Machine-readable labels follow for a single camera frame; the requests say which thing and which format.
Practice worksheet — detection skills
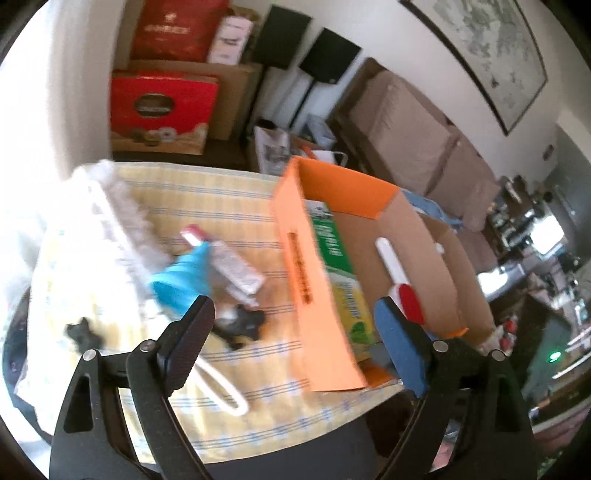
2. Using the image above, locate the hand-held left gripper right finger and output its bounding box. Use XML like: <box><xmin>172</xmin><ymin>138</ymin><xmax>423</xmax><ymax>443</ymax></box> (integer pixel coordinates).
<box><xmin>373</xmin><ymin>296</ymin><xmax>541</xmax><ymax>480</ymax></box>

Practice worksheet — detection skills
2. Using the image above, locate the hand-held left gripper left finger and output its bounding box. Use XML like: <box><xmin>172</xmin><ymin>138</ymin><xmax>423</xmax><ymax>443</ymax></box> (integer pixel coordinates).
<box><xmin>48</xmin><ymin>295</ymin><xmax>218</xmax><ymax>480</ymax></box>

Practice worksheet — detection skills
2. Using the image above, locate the black binder clip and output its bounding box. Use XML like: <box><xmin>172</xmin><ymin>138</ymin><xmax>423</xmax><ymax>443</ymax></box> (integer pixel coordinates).
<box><xmin>217</xmin><ymin>302</ymin><xmax>267</xmax><ymax>349</ymax></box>
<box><xmin>65</xmin><ymin>318</ymin><xmax>105</xmax><ymax>354</ymax></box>

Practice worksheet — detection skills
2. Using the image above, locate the white bristle brush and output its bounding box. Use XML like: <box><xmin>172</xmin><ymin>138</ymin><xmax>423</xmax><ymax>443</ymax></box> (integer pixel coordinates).
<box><xmin>69</xmin><ymin>159</ymin><xmax>171</xmax><ymax>282</ymax></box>

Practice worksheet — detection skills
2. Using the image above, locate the orange cardboard box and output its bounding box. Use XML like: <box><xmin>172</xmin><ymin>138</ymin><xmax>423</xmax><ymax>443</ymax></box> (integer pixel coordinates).
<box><xmin>270</xmin><ymin>156</ymin><xmax>497</xmax><ymax>393</ymax></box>

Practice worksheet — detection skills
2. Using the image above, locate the blue collapsible funnel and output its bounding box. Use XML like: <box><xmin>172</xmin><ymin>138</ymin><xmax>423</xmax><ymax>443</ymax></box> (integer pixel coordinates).
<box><xmin>150</xmin><ymin>240</ymin><xmax>215</xmax><ymax>319</ymax></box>

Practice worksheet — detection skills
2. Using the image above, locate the white and red lint brush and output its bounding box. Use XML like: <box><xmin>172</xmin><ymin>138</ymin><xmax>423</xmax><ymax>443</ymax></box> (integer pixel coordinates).
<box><xmin>375</xmin><ymin>237</ymin><xmax>428</xmax><ymax>328</ymax></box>

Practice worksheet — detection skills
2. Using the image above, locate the pink capped clear bottle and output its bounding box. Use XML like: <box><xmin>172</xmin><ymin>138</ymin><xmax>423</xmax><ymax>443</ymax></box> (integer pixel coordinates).
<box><xmin>180</xmin><ymin>224</ymin><xmax>267</xmax><ymax>296</ymax></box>

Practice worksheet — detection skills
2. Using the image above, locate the green and yellow carton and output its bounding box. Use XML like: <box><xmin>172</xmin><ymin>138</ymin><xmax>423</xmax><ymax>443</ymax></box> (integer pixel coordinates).
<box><xmin>305</xmin><ymin>200</ymin><xmax>384</xmax><ymax>363</ymax></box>

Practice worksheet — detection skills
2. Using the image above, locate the yellow checked tablecloth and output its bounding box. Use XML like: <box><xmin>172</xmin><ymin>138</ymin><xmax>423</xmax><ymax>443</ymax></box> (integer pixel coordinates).
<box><xmin>14</xmin><ymin>161</ymin><xmax>407</xmax><ymax>464</ymax></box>

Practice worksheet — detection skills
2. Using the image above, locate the blue cloth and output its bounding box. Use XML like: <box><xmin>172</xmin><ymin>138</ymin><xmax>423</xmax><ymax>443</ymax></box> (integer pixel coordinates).
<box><xmin>406</xmin><ymin>189</ymin><xmax>462</xmax><ymax>232</ymax></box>

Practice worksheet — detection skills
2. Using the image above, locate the printed plastic bag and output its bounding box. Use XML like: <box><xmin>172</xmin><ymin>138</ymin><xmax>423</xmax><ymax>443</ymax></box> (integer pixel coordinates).
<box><xmin>254</xmin><ymin>124</ymin><xmax>291</xmax><ymax>176</ymax></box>

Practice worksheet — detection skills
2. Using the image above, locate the brown sofa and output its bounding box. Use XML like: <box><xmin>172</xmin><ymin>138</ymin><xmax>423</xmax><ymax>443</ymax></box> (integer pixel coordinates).
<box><xmin>330</xmin><ymin>58</ymin><xmax>504</xmax><ymax>273</ymax></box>

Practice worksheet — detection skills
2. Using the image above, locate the brown cardboard box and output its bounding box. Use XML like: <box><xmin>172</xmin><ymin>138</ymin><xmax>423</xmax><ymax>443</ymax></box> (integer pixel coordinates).
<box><xmin>129</xmin><ymin>60</ymin><xmax>264</xmax><ymax>140</ymax></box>

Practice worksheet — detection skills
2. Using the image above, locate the black speaker stand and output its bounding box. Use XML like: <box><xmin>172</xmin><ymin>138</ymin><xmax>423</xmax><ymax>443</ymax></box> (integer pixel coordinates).
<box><xmin>286</xmin><ymin>78</ymin><xmax>319</xmax><ymax>134</ymax></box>

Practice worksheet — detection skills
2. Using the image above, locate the pink and white box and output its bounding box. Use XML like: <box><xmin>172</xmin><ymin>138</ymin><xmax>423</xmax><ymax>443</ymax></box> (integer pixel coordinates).
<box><xmin>206</xmin><ymin>16</ymin><xmax>254</xmax><ymax>64</ymax></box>

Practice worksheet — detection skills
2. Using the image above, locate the black speaker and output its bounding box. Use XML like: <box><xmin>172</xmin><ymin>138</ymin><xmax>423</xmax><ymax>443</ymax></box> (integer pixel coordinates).
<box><xmin>298</xmin><ymin>28</ymin><xmax>362</xmax><ymax>86</ymax></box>
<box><xmin>252</xmin><ymin>4</ymin><xmax>314</xmax><ymax>70</ymax></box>

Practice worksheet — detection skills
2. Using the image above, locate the dark red gift box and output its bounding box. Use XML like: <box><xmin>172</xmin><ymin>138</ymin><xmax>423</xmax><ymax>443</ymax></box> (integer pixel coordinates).
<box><xmin>130</xmin><ymin>0</ymin><xmax>230</xmax><ymax>62</ymax></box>

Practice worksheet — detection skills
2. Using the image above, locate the white cord loop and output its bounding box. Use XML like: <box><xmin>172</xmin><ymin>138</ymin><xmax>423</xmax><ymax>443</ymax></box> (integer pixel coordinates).
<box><xmin>194</xmin><ymin>357</ymin><xmax>250</xmax><ymax>416</ymax></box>

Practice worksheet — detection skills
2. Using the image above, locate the framed wall picture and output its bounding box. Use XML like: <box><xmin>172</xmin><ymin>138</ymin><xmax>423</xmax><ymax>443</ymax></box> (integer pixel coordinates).
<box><xmin>399</xmin><ymin>0</ymin><xmax>549</xmax><ymax>136</ymax></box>

